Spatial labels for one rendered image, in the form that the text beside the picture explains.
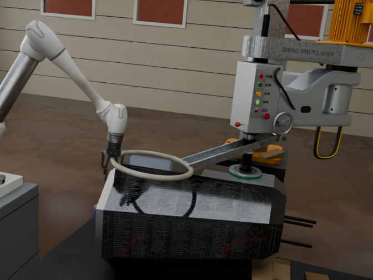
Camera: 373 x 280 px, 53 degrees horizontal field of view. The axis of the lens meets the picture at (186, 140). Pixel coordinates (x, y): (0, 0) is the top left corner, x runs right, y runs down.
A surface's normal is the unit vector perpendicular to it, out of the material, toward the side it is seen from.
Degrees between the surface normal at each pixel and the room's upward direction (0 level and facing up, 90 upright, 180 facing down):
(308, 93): 90
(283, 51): 90
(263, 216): 45
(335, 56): 90
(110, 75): 90
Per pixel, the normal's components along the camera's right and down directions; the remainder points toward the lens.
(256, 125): 0.39, 0.27
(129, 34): -0.18, 0.23
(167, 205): -0.07, -0.52
